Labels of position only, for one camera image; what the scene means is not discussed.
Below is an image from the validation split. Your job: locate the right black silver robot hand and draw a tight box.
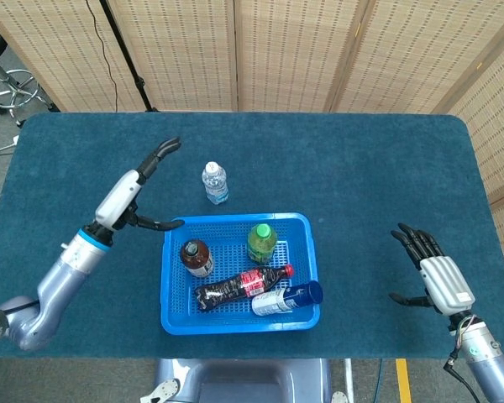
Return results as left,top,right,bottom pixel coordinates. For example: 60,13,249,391
388,222,476,316

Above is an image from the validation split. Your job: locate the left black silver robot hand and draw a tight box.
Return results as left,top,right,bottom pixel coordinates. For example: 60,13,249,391
92,137,186,233

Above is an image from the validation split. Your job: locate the brown tea bottle black cap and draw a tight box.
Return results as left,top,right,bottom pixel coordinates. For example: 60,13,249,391
180,239,215,279

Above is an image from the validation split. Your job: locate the clear water bottle white cap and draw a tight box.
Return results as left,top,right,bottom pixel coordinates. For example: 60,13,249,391
201,161,230,206

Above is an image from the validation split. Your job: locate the cola bottle red cap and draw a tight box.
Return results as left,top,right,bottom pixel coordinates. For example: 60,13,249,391
194,264,296,311

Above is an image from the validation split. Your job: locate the green tea bottle green cap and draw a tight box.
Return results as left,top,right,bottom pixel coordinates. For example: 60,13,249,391
247,223,279,264

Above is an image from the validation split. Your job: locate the white bottle dark blue cap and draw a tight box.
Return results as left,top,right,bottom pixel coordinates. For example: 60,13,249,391
251,280,324,317

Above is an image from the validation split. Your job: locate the blue perforated plastic basket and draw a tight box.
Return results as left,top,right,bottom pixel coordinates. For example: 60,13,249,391
160,212,321,336

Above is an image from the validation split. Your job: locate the yellow floor tape strip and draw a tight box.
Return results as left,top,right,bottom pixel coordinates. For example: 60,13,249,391
395,359,412,403

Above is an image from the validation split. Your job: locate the black tripod stand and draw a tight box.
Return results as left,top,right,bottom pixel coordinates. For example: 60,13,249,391
98,0,159,113

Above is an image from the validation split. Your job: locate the white pole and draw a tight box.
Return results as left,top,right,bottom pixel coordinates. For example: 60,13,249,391
344,359,356,403

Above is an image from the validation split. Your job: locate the teal carpet table mat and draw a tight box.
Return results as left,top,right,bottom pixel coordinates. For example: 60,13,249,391
0,112,504,361

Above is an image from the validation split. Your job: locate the bamboo folding screen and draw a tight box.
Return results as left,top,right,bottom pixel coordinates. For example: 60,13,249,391
0,0,504,306

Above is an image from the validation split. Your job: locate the grey-blue robot torso base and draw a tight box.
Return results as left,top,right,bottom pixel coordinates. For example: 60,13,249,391
140,358,349,403

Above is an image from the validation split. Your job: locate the black cable with plug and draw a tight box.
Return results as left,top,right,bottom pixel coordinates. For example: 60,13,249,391
443,355,476,403

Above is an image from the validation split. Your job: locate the blue floor cable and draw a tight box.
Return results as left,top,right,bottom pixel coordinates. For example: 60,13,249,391
371,359,384,403

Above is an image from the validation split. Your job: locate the white floor cable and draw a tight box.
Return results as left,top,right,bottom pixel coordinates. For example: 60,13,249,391
0,134,20,160

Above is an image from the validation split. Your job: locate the thin black hanging cable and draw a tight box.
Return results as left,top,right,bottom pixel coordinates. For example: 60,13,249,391
85,0,118,113

